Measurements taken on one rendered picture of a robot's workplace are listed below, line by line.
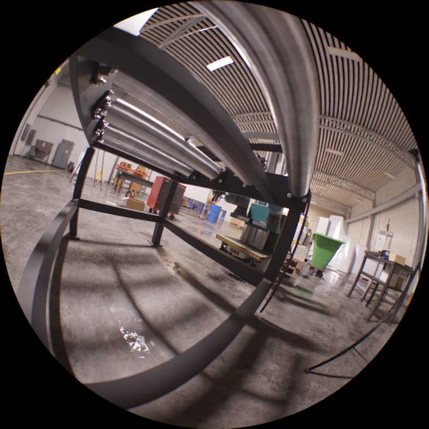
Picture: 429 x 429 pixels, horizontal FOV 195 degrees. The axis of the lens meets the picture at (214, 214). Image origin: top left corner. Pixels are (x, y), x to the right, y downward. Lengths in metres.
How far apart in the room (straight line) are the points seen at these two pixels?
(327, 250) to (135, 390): 2.99
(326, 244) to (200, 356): 2.84
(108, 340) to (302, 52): 0.87
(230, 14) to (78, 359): 0.83
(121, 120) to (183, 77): 0.44
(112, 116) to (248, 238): 1.77
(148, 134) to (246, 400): 1.17
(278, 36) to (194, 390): 0.82
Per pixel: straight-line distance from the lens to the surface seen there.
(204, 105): 0.23
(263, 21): 0.21
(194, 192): 5.72
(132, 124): 0.62
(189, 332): 0.71
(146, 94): 0.37
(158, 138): 0.64
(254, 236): 1.70
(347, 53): 6.42
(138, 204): 2.87
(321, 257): 2.99
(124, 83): 0.38
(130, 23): 0.39
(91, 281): 0.87
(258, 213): 1.63
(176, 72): 0.23
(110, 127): 0.90
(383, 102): 9.92
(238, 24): 0.22
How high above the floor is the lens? 0.59
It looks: 2 degrees down
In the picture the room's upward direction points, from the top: 19 degrees clockwise
